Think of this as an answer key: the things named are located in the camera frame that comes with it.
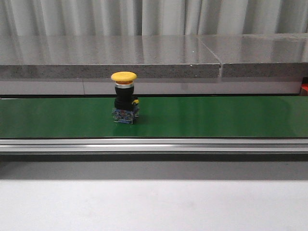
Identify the yellow mushroom push button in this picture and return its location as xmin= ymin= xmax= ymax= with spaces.
xmin=111 ymin=71 xmax=139 ymax=124

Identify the green conveyor belt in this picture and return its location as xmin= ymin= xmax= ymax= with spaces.
xmin=0 ymin=96 xmax=308 ymax=139

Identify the grey stone counter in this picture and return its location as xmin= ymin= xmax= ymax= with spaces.
xmin=0 ymin=34 xmax=308 ymax=95

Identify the red plastic tray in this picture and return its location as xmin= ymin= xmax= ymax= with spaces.
xmin=300 ymin=83 xmax=308 ymax=96

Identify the grey curtain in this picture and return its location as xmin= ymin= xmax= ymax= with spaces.
xmin=0 ymin=0 xmax=308 ymax=36

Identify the aluminium conveyor frame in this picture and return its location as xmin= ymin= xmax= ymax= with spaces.
xmin=0 ymin=138 xmax=308 ymax=161

